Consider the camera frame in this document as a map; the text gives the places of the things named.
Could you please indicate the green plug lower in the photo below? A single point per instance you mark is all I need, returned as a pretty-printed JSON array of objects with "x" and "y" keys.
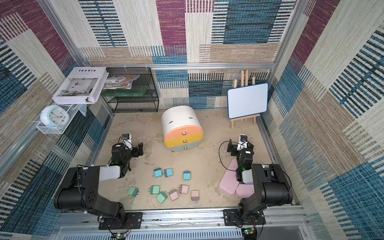
[{"x": 161, "y": 197}]

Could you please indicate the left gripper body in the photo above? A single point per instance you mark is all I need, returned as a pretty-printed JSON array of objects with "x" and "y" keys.
[{"x": 134, "y": 153}]

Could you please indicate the grey bottom drawer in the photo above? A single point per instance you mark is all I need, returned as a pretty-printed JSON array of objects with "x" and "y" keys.
[{"x": 184, "y": 147}]

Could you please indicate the pink case right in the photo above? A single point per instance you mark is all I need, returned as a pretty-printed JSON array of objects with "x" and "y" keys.
[{"x": 244, "y": 191}]

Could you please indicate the white alarm clock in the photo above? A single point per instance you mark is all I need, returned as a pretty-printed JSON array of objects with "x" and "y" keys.
[{"x": 54, "y": 116}]

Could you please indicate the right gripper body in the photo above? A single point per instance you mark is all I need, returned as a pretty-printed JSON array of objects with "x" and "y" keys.
[{"x": 235, "y": 148}]

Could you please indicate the green plug far left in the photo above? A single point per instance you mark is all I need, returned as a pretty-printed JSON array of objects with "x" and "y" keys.
[{"x": 133, "y": 191}]

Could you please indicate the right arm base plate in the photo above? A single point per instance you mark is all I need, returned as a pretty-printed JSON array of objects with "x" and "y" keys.
[{"x": 233, "y": 217}]

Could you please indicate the white round drawer cabinet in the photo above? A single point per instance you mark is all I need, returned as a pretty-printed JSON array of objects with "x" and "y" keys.
[{"x": 177, "y": 117}]

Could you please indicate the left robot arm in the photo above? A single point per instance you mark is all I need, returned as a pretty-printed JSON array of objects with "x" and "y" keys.
[{"x": 79, "y": 191}]

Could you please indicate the pink case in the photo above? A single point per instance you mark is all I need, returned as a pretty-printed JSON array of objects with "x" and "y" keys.
[
  {"x": 244, "y": 191},
  {"x": 229, "y": 182}
]

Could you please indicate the white Inedia box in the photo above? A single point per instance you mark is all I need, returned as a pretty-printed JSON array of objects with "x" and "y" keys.
[{"x": 82, "y": 86}]

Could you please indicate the green plug middle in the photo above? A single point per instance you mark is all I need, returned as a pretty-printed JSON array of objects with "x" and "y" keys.
[{"x": 155, "y": 190}]

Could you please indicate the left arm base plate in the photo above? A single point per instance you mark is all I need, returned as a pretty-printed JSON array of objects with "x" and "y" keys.
[{"x": 131, "y": 220}]

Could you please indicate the colourful picture book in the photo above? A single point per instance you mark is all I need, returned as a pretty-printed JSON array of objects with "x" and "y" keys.
[{"x": 114, "y": 82}]

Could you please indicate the blue plug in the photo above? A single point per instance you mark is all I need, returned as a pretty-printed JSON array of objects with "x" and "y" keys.
[
  {"x": 158, "y": 172},
  {"x": 186, "y": 175},
  {"x": 168, "y": 172}
]

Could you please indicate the yellow drawer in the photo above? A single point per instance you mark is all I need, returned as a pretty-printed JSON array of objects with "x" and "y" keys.
[{"x": 180, "y": 140}]

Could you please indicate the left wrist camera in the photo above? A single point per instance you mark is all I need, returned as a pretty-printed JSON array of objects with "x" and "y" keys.
[{"x": 127, "y": 140}]

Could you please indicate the pink plug middle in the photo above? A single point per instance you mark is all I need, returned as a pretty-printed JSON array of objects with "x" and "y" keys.
[{"x": 184, "y": 189}]

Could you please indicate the pink plug left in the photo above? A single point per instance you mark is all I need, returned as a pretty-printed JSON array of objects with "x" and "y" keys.
[{"x": 173, "y": 195}]

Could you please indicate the clear wall tray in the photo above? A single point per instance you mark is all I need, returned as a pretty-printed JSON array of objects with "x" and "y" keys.
[{"x": 72, "y": 110}]

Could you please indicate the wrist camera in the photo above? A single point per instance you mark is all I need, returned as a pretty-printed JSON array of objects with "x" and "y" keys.
[
  {"x": 127, "y": 140},
  {"x": 242, "y": 141}
]

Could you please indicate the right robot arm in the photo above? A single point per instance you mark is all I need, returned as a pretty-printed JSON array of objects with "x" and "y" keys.
[{"x": 270, "y": 186}]

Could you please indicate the pink plug right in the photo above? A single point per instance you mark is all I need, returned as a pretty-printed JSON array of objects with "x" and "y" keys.
[{"x": 195, "y": 196}]

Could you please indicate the pink case left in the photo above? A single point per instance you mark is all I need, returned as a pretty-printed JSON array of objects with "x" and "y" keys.
[{"x": 229, "y": 182}]

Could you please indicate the green plug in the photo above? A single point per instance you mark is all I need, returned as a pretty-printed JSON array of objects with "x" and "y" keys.
[
  {"x": 161, "y": 197},
  {"x": 155, "y": 190},
  {"x": 133, "y": 191}
]

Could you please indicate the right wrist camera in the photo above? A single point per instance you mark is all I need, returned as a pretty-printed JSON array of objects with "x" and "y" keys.
[{"x": 242, "y": 141}]

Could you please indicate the white board on easel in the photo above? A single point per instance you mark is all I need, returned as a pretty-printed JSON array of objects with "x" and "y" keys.
[{"x": 247, "y": 101}]

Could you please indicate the pink plug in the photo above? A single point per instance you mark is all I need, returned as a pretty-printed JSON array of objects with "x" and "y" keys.
[
  {"x": 195, "y": 196},
  {"x": 184, "y": 189},
  {"x": 173, "y": 195}
]

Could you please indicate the black wire shelf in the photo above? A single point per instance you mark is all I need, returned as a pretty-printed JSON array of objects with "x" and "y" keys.
[{"x": 140, "y": 96}]

